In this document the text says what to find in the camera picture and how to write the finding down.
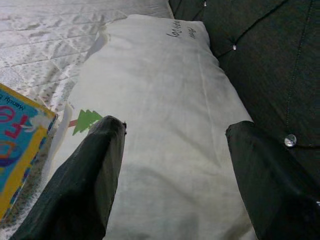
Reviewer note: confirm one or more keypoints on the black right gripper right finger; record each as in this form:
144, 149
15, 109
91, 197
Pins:
275, 195

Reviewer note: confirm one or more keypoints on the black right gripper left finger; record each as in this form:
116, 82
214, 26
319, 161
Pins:
75, 190

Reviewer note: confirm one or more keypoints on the colourful children's book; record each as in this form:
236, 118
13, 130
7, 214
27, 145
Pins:
15, 150

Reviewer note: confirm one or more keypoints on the white pillow with tree print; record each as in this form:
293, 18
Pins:
162, 87

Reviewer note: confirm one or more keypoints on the black tufted headboard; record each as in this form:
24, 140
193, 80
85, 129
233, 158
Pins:
262, 50

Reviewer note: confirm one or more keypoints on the quilted grey mattress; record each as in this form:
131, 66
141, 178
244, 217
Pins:
50, 37

